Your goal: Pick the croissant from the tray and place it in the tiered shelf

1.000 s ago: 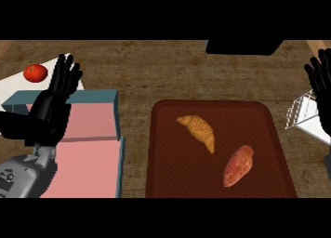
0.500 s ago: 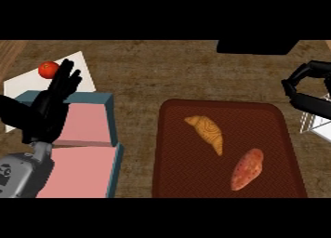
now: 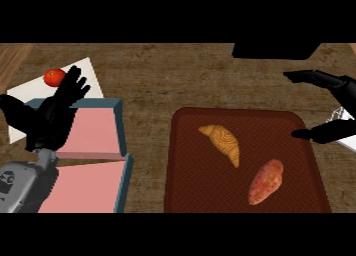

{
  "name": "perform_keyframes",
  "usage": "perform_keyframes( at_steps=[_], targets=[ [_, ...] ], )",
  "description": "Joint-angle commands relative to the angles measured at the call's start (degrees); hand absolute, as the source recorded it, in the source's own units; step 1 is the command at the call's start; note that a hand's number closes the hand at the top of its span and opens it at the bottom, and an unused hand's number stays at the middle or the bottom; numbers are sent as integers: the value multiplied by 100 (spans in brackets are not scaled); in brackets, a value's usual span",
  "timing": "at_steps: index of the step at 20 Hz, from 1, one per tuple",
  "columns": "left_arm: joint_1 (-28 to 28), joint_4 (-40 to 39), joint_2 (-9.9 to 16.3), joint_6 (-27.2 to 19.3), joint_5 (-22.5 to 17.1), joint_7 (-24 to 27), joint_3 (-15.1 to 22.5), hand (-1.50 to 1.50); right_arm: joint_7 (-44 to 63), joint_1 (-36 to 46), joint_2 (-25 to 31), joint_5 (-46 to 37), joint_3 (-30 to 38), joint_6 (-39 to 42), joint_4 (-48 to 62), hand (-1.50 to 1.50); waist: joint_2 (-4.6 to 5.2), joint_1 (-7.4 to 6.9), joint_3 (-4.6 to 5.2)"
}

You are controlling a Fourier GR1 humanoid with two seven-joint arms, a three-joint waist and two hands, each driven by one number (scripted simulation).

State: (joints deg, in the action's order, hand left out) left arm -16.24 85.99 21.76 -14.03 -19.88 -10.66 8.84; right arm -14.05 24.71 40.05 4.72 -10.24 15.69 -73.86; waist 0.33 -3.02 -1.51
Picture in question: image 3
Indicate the orange sweet potato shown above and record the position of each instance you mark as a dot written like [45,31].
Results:
[265,181]

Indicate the red tomato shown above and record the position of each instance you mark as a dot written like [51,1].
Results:
[53,77]

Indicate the tan croissant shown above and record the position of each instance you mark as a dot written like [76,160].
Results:
[224,141]

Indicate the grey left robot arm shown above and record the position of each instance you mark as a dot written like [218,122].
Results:
[17,186]

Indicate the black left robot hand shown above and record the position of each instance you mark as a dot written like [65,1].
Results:
[48,115]

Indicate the black appliance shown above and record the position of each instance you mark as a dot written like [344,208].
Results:
[276,50]

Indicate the dark red tray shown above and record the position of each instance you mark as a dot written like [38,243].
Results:
[195,173]

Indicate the white cutting board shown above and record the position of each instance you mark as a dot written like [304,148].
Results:
[34,90]

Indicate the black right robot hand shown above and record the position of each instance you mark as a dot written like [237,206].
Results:
[344,96]

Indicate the teal pink tiered shelf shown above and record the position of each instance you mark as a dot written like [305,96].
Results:
[93,156]

